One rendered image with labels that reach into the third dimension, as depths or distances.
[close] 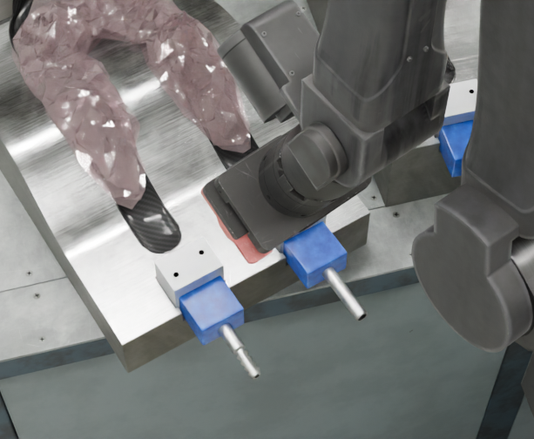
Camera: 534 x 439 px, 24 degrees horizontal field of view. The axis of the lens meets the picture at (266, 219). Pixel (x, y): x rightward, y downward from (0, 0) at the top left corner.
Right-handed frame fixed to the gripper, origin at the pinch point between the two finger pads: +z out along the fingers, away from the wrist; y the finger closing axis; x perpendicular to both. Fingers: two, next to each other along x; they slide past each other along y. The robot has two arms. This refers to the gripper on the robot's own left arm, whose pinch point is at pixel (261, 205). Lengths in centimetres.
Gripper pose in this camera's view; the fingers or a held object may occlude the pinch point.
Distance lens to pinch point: 100.2
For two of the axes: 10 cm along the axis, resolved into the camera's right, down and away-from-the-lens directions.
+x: 5.6, 8.3, -0.2
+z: -2.8, 2.0, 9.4
